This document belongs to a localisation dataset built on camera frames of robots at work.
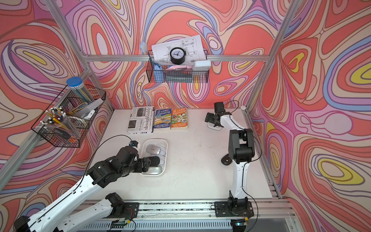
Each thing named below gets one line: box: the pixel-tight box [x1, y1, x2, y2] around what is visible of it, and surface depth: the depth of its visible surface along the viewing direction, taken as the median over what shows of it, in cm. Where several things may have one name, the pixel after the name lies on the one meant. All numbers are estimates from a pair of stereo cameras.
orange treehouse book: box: [170, 107, 189, 130], surface depth 113 cm
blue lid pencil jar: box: [66, 76, 94, 104], surface depth 74 cm
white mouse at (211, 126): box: [207, 122, 223, 131], surface depth 108 cm
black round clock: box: [169, 47, 187, 66], surface depth 80 cm
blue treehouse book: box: [153, 108, 172, 130], surface depth 113 cm
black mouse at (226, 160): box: [221, 153, 233, 166], surface depth 90 cm
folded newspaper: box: [127, 105, 155, 135], surface depth 110 cm
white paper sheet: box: [151, 34, 207, 66], surface depth 84 cm
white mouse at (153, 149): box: [145, 144, 161, 156], surface depth 93 cm
